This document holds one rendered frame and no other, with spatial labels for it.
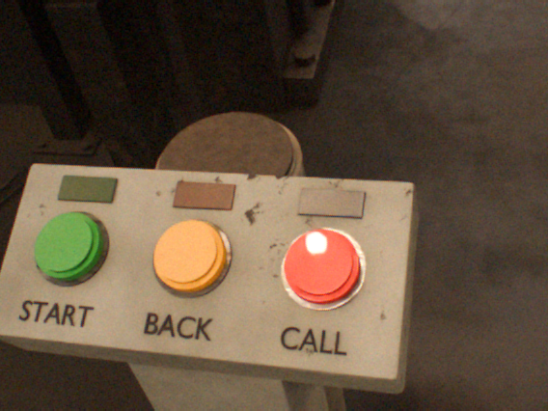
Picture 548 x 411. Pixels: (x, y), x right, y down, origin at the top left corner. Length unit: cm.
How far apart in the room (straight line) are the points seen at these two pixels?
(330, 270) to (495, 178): 91
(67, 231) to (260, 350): 13
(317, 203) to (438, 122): 97
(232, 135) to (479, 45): 100
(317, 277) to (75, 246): 14
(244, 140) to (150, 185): 17
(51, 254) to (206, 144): 21
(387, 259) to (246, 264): 8
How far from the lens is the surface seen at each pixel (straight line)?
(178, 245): 42
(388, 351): 39
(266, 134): 60
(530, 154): 132
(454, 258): 117
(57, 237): 45
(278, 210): 42
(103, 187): 46
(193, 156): 60
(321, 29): 151
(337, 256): 39
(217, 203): 43
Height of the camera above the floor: 92
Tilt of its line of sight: 47 degrees down
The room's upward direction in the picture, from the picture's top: 12 degrees counter-clockwise
